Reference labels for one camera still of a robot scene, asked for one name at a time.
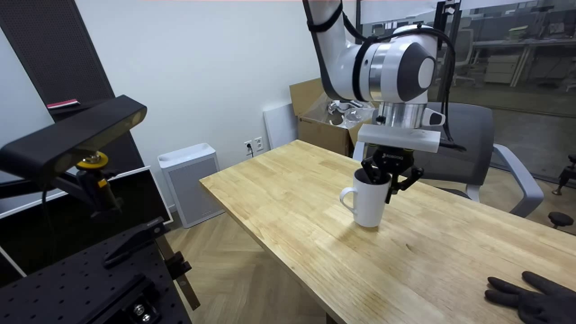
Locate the metal angle bracket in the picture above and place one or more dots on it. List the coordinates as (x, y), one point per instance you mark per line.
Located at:
(181, 280)

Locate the black stereo camera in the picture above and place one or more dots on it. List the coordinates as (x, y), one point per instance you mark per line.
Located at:
(64, 136)

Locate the black perforated breadboard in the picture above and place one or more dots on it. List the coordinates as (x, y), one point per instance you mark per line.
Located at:
(64, 289)

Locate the crumpled plastic wrap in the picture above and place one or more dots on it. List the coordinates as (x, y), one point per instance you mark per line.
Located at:
(343, 111)

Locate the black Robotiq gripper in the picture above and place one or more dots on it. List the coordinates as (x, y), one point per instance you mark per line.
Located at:
(392, 158)

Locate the black bracket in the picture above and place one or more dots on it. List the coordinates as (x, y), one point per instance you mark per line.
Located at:
(135, 239)

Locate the cardboard box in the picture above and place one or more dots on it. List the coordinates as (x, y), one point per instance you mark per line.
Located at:
(324, 136)

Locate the white wall outlet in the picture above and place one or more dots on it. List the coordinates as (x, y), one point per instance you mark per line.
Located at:
(253, 144)

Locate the black glove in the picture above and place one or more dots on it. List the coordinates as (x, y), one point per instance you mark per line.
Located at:
(540, 298)

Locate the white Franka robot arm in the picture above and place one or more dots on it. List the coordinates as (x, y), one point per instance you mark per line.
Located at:
(383, 68)

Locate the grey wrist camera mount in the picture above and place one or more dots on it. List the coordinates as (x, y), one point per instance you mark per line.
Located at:
(397, 136)

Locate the red tag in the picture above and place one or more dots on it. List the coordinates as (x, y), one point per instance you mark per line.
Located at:
(63, 104)

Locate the camera mount with yellow knob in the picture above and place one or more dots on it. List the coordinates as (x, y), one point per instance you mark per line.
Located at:
(93, 180)

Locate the black chair caster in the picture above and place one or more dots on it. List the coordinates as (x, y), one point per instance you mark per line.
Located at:
(559, 217)

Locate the white flat panel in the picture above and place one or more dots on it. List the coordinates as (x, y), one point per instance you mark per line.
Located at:
(279, 124)

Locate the grey office chair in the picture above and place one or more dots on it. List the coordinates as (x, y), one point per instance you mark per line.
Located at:
(473, 133)

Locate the white ceramic mug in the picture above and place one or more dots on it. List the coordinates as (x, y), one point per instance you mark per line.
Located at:
(369, 207)

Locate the white air purifier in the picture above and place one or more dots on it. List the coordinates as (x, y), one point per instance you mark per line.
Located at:
(190, 181)

